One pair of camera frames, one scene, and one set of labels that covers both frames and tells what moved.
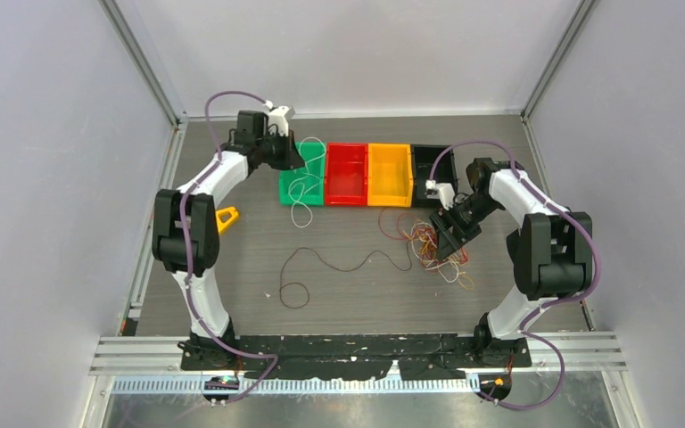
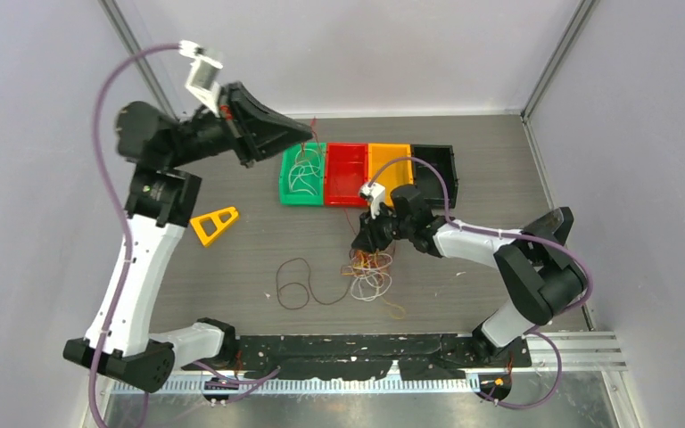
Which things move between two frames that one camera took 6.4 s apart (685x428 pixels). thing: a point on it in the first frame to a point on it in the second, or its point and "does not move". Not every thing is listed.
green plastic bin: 305,185 does not move
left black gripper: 291,158 to 256,130
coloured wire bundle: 401,226 to 371,277
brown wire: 298,283 to 296,308
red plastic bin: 346,174 does not move
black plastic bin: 444,172 does not move
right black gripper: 447,242 to 369,238
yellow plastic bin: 390,176 does not move
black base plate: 355,356 does not move
